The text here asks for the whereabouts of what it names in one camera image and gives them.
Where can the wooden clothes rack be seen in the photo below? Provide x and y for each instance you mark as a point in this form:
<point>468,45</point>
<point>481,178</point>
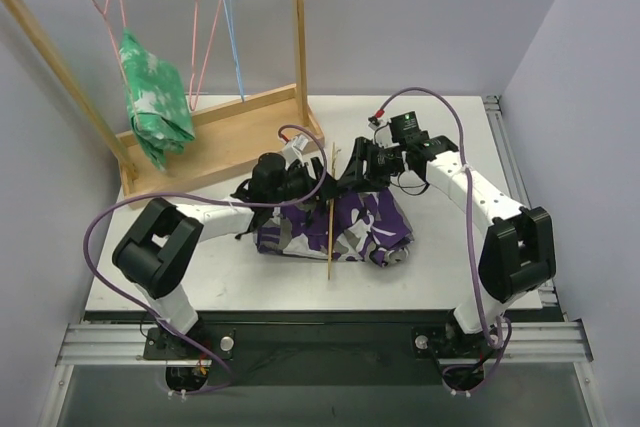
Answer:
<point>230,137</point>

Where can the blue wire hanger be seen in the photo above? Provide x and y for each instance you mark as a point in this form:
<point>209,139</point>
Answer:
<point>229,15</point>

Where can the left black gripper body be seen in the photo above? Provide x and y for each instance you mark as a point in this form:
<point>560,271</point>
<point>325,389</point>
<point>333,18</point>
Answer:
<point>308,180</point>

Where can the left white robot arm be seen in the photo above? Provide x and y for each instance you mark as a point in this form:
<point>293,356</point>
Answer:
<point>157,249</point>

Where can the green patterned garment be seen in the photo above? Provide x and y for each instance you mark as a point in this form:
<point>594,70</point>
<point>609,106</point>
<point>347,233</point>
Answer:
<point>156,102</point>

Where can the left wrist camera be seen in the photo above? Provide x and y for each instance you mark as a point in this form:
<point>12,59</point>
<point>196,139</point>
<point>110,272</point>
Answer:
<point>293,149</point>

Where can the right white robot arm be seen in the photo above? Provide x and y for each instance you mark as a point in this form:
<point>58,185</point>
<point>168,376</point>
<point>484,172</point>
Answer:
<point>510,246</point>

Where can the purple camouflage trousers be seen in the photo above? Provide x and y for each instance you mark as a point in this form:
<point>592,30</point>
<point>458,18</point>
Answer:
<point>368,227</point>

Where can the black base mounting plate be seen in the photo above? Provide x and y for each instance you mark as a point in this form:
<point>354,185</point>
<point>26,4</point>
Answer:
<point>377,348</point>

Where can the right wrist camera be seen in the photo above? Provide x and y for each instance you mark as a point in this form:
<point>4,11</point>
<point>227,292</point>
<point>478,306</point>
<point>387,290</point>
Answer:
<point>405,129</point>

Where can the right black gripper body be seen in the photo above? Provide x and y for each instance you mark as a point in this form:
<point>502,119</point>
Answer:
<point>368,163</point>

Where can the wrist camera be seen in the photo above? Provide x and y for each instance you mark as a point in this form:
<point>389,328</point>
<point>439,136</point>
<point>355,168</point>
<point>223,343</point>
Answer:
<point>293,149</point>
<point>405,129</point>

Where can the yellow plastic hanger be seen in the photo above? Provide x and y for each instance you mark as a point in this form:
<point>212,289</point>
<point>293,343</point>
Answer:
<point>334,154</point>

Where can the aluminium frame rail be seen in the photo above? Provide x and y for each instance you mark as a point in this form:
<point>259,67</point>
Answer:
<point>101,368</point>

